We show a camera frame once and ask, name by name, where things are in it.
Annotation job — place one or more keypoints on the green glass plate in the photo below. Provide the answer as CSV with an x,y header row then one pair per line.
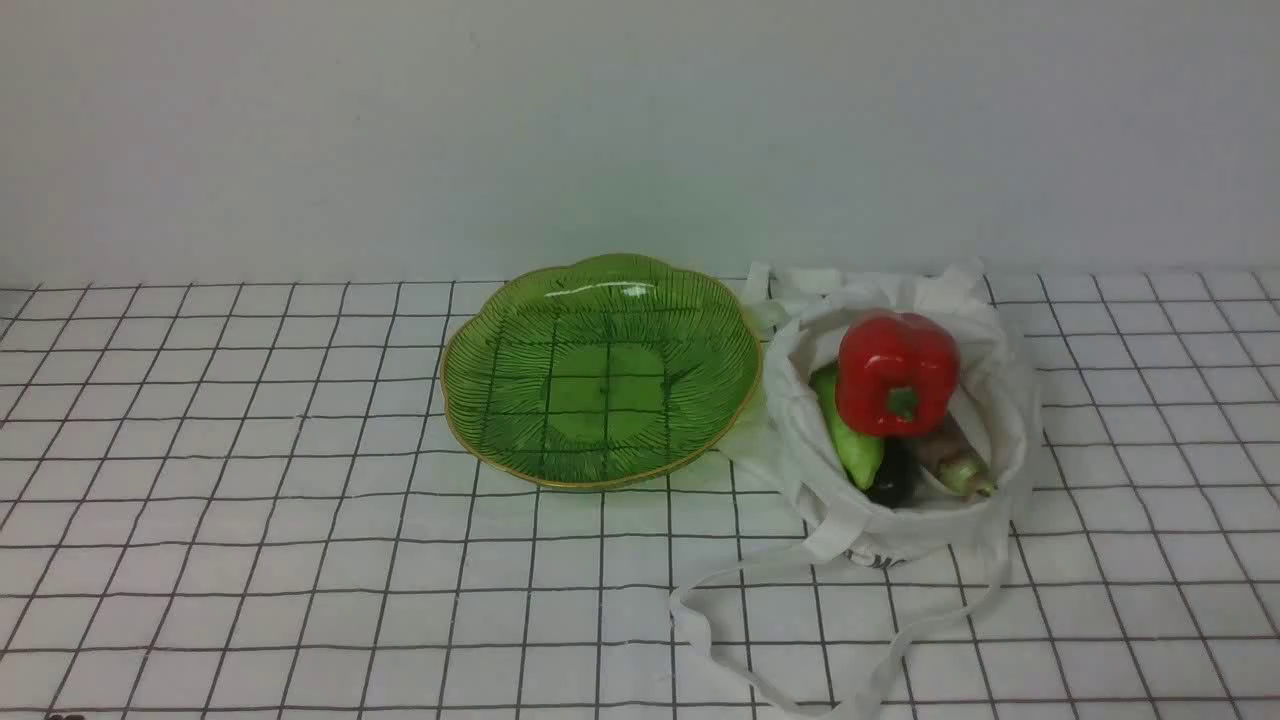
x,y
601,373

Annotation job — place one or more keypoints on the red bell pepper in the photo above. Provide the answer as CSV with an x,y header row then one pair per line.
x,y
896,373

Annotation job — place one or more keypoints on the green pepper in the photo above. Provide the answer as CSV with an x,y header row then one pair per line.
x,y
861,455

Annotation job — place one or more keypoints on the light purple eggplant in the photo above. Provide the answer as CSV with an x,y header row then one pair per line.
x,y
947,454

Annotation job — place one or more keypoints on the white cloth tote bag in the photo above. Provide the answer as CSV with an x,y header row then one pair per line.
x,y
804,312

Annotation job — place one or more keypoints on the dark purple eggplant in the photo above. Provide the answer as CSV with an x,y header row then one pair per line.
x,y
895,480

